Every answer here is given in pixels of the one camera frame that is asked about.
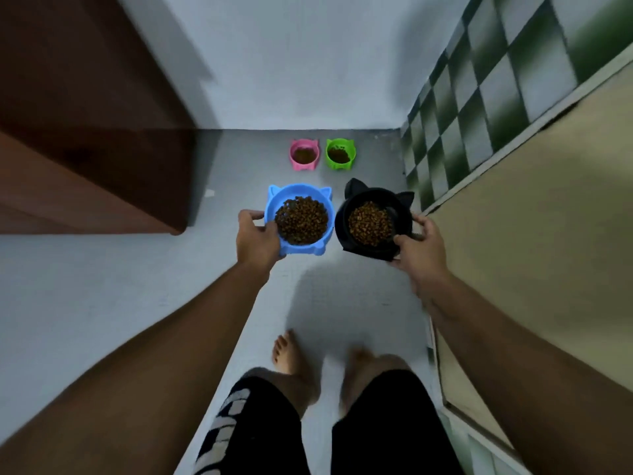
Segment person's left foot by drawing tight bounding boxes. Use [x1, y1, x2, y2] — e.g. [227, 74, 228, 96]
[272, 331, 309, 377]

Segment person's foot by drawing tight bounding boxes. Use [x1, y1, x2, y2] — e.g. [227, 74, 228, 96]
[344, 346, 378, 387]
[272, 331, 309, 377]

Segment person's left leg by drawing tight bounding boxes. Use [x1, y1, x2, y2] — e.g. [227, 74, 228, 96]
[242, 363, 321, 419]

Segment green cat bowl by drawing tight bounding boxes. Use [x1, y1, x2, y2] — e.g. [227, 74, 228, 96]
[325, 138, 357, 172]

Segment brown wooden cabinet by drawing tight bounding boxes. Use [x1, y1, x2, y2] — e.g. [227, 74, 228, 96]
[0, 0, 196, 237]

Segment person's right hand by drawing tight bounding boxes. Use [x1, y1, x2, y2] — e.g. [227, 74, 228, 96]
[389, 213, 454, 312]

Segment person's left hand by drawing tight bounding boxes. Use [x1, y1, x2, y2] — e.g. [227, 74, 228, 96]
[235, 208, 287, 282]

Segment person's left forearm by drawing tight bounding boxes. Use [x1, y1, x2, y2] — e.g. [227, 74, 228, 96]
[0, 264, 272, 475]

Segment person's leg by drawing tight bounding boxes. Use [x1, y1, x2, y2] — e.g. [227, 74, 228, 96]
[338, 353, 412, 419]
[242, 363, 321, 419]

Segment beige cupboard door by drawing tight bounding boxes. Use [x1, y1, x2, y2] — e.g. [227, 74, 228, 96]
[423, 44, 633, 451]

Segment black cat bowl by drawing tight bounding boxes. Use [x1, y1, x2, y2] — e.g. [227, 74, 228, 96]
[334, 177, 415, 263]

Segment person's right leg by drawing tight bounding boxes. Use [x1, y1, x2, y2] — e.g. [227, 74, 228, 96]
[338, 353, 412, 419]

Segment checkered tiled counter base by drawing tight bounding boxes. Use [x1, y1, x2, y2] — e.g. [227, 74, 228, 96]
[400, 0, 633, 475]

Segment black shorts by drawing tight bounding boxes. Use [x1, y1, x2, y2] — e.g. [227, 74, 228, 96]
[193, 369, 466, 475]

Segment pink cat-ear bowl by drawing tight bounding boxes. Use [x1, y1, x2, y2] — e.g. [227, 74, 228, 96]
[289, 139, 320, 172]

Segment person's right foot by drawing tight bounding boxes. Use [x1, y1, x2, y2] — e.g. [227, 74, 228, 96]
[344, 346, 378, 387]

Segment person's right forearm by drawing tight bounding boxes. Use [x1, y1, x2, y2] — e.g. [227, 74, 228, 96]
[420, 274, 633, 475]

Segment blue cat bowl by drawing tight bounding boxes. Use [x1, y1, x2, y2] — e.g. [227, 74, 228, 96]
[264, 183, 335, 257]

